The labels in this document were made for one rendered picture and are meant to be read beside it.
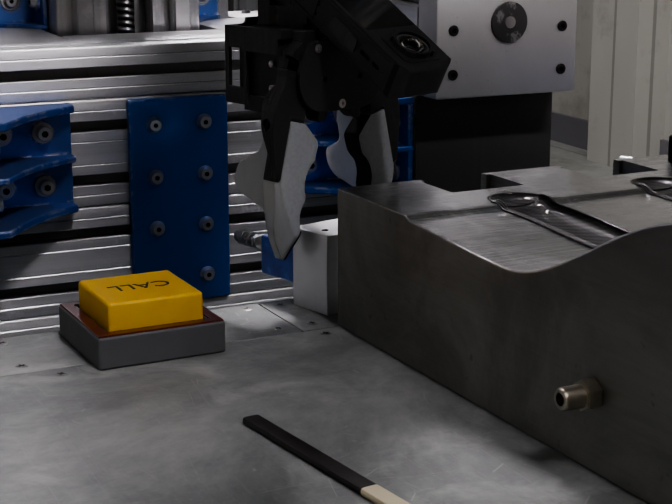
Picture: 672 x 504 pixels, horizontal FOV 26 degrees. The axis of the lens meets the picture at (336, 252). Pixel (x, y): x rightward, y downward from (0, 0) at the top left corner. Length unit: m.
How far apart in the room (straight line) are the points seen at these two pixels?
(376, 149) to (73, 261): 0.35
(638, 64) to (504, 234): 4.86
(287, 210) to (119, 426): 0.23
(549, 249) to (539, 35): 0.47
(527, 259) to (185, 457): 0.21
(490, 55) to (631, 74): 4.48
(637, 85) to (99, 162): 4.55
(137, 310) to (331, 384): 0.13
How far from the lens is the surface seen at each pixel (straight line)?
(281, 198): 0.94
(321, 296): 0.96
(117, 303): 0.86
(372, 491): 0.68
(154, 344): 0.87
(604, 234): 0.84
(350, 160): 1.01
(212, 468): 0.72
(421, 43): 0.90
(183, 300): 0.88
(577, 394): 0.69
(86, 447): 0.75
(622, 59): 5.73
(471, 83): 1.21
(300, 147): 0.94
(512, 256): 0.78
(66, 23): 1.34
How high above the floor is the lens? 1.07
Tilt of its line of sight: 14 degrees down
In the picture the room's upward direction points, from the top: straight up
